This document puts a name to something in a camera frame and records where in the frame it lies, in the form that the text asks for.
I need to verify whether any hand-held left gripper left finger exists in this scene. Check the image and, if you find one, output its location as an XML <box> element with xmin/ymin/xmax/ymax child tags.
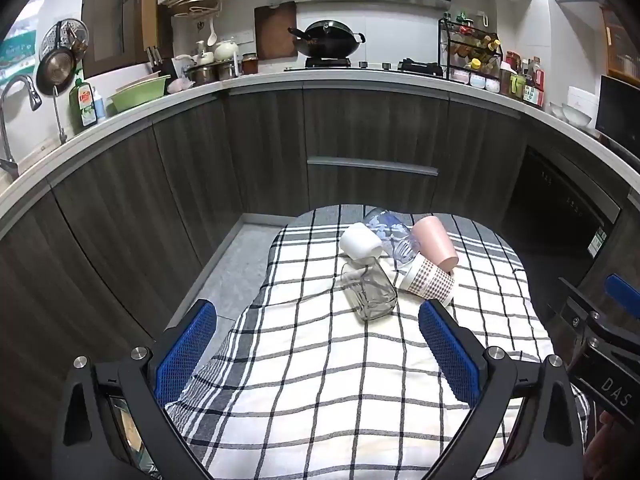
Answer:
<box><xmin>52</xmin><ymin>299</ymin><xmax>218</xmax><ymax>480</ymax></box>

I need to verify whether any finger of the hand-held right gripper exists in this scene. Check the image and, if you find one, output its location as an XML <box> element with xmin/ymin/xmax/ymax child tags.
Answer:
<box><xmin>603</xmin><ymin>273</ymin><xmax>640</xmax><ymax>322</ymax></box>
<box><xmin>557</xmin><ymin>277</ymin><xmax>601</xmax><ymax>333</ymax></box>

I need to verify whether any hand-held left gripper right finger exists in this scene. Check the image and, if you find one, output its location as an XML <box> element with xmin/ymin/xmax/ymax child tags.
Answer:
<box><xmin>418</xmin><ymin>299</ymin><xmax>586</xmax><ymax>480</ymax></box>

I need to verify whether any checked paper cup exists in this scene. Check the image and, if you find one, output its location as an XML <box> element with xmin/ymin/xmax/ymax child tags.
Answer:
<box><xmin>398</xmin><ymin>252</ymin><xmax>456</xmax><ymax>307</ymax></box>

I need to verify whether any clear square glass cup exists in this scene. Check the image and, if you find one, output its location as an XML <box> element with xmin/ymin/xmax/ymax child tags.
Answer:
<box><xmin>341</xmin><ymin>258</ymin><xmax>398</xmax><ymax>322</ymax></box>

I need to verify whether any pink cup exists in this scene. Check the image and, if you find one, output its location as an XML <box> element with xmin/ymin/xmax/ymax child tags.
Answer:
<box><xmin>411</xmin><ymin>215</ymin><xmax>459</xmax><ymax>272</ymax></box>

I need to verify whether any clear glass cup blue print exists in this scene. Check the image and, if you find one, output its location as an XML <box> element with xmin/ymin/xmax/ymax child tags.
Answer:
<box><xmin>363</xmin><ymin>206</ymin><xmax>422</xmax><ymax>266</ymax></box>

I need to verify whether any white cup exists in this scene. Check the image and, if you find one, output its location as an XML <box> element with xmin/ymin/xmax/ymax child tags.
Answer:
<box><xmin>340</xmin><ymin>222</ymin><xmax>384</xmax><ymax>261</ymax></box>

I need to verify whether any person's right hand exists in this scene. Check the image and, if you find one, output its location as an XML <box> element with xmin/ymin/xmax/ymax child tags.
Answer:
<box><xmin>584</xmin><ymin>407</ymin><xmax>640</xmax><ymax>480</ymax></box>

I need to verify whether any black dishwasher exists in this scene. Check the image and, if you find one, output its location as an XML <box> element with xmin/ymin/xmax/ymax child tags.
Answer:
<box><xmin>500</xmin><ymin>145</ymin><xmax>624</xmax><ymax>282</ymax></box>

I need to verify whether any black white checked cloth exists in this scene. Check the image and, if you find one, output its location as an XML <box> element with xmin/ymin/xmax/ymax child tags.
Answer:
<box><xmin>165</xmin><ymin>204</ymin><xmax>592</xmax><ymax>480</ymax></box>

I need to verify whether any white bowl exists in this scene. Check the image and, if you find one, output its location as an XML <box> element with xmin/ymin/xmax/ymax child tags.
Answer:
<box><xmin>561</xmin><ymin>102</ymin><xmax>594</xmax><ymax>129</ymax></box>

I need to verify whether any black microwave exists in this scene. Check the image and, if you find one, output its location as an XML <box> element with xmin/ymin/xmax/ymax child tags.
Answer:
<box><xmin>595</xmin><ymin>74</ymin><xmax>640</xmax><ymax>150</ymax></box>

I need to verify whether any dark wood base cabinet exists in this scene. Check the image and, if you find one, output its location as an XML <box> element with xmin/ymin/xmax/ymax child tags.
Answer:
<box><xmin>0</xmin><ymin>80</ymin><xmax>531</xmax><ymax>356</ymax></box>

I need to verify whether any green label sauce bottle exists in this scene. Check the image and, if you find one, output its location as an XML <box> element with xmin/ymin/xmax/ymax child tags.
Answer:
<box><xmin>523</xmin><ymin>72</ymin><xmax>545</xmax><ymax>109</ymax></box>

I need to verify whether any red cap bottle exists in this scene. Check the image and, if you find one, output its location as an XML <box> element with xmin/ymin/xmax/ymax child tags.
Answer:
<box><xmin>504</xmin><ymin>50</ymin><xmax>522</xmax><ymax>97</ymax></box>

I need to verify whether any green basin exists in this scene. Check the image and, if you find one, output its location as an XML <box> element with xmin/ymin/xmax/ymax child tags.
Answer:
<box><xmin>108</xmin><ymin>74</ymin><xmax>171</xmax><ymax>114</ymax></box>

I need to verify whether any green dish soap bottle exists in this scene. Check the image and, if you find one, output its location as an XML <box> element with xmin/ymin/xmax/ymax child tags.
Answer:
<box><xmin>68</xmin><ymin>79</ymin><xmax>99</xmax><ymax>134</ymax></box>

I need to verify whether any black spice rack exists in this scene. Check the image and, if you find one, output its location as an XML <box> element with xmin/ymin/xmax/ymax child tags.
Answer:
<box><xmin>438</xmin><ymin>11</ymin><xmax>503</xmax><ymax>85</ymax></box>

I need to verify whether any knife block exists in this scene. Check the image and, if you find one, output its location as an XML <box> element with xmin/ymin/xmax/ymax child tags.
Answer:
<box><xmin>144</xmin><ymin>45</ymin><xmax>177</xmax><ymax>79</ymax></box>

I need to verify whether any white teapot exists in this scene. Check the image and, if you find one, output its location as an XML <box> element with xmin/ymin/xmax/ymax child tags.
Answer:
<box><xmin>213</xmin><ymin>37</ymin><xmax>241</xmax><ymax>61</ymax></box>

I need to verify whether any hanging frying pan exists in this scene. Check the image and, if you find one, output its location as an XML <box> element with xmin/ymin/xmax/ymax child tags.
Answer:
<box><xmin>36</xmin><ymin>47</ymin><xmax>77</xmax><ymax>97</ymax></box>

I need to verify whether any gas stove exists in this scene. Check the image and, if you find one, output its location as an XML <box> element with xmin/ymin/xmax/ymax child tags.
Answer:
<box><xmin>284</xmin><ymin>57</ymin><xmax>445</xmax><ymax>78</ymax></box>

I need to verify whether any steel faucet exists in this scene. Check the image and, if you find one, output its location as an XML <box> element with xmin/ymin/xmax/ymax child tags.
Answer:
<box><xmin>0</xmin><ymin>74</ymin><xmax>43</xmax><ymax>179</ymax></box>

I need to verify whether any brown cutting board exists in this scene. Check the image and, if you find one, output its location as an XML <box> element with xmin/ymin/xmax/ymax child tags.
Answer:
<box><xmin>254</xmin><ymin>2</ymin><xmax>299</xmax><ymax>61</ymax></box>

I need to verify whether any black wok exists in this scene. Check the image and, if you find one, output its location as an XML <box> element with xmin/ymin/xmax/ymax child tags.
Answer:
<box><xmin>288</xmin><ymin>19</ymin><xmax>366</xmax><ymax>60</ymax></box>

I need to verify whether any perforated steel steamer tray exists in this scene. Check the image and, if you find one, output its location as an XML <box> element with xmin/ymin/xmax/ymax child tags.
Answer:
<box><xmin>39</xmin><ymin>18</ymin><xmax>90</xmax><ymax>68</ymax></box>

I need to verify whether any brown wooden door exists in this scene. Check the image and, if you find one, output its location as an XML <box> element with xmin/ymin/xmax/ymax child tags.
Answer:
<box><xmin>81</xmin><ymin>0</ymin><xmax>162</xmax><ymax>79</ymax></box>

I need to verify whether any drawer with steel handle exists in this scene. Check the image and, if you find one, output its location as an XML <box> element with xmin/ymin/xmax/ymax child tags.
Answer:
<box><xmin>305</xmin><ymin>154</ymin><xmax>441</xmax><ymax>212</ymax></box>

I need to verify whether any wooden wall shelf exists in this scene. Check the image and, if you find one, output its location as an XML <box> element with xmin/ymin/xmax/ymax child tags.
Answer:
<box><xmin>599</xmin><ymin>4</ymin><xmax>640</xmax><ymax>87</ymax></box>

